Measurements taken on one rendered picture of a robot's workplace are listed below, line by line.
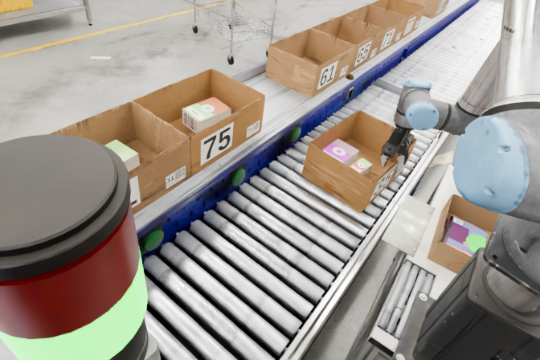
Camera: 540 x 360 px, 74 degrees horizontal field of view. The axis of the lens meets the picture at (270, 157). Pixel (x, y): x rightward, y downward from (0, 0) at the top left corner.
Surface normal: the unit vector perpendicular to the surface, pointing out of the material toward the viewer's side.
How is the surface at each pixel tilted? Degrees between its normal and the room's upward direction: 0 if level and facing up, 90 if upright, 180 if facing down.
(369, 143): 89
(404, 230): 0
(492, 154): 89
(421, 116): 87
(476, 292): 0
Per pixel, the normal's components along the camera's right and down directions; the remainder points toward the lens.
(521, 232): -0.84, -0.51
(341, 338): 0.12, -0.76
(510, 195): -0.25, 0.59
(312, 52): -0.59, 0.45
